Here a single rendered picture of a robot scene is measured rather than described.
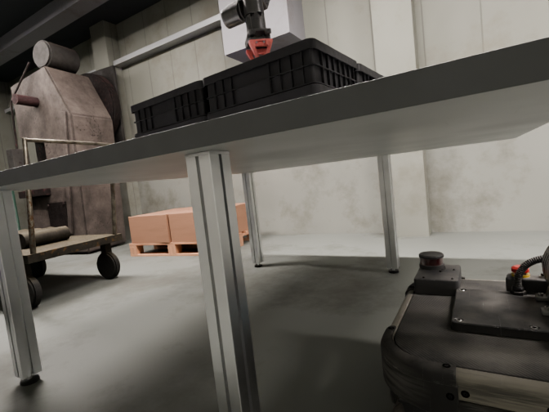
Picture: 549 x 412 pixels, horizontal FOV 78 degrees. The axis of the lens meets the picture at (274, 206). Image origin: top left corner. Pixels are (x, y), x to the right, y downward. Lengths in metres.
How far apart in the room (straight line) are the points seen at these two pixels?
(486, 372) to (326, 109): 0.51
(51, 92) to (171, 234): 2.19
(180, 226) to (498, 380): 2.80
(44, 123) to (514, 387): 4.57
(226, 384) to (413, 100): 0.60
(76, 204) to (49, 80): 1.37
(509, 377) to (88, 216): 4.06
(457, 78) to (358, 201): 2.89
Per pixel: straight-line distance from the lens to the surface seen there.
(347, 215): 3.33
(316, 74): 0.93
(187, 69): 4.48
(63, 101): 4.45
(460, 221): 3.17
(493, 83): 0.43
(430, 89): 0.43
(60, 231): 2.85
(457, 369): 0.72
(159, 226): 3.34
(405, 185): 3.00
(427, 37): 3.30
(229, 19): 1.16
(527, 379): 0.72
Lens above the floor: 0.60
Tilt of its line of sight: 4 degrees down
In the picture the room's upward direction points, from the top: 6 degrees counter-clockwise
